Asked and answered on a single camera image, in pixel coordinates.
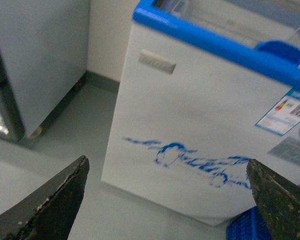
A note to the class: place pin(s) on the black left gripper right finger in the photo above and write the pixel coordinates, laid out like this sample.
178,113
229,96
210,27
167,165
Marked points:
277,199

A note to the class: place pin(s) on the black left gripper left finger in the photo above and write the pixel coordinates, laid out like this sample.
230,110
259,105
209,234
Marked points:
49,212

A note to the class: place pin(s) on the yellowish fridge caster wheel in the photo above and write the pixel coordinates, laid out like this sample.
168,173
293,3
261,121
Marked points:
36,133

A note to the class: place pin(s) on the grey upright fridge cabinet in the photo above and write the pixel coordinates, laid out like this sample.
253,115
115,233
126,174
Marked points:
43,54

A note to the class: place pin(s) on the blue plastic crate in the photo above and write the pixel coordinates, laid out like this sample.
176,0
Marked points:
248,226

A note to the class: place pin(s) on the white chest freezer penguin print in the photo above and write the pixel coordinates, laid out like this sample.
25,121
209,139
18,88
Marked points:
206,86

